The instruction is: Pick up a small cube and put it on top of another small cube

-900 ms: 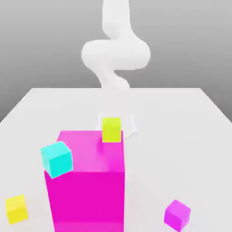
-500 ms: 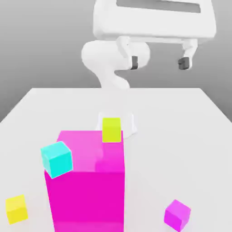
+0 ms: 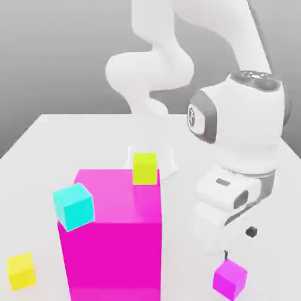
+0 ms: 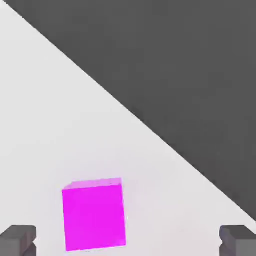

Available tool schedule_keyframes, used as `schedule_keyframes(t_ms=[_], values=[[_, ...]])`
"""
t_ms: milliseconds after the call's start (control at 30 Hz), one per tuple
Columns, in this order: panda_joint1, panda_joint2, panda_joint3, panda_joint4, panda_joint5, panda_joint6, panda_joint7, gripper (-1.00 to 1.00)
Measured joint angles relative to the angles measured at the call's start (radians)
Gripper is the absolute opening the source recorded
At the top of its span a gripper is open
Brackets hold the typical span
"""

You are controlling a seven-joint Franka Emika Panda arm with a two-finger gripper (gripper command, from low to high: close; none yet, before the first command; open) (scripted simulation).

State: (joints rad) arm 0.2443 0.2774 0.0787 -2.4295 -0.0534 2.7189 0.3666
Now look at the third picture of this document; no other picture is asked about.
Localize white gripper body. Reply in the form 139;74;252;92
195;200;260;257

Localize small purple cube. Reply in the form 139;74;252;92
212;258;249;301

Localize small lime cube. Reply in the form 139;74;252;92
132;152;158;186

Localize small cyan cube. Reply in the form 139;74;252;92
52;182;96;233

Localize small yellow cube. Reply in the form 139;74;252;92
6;252;38;292

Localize large magenta box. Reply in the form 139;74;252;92
56;168;163;301

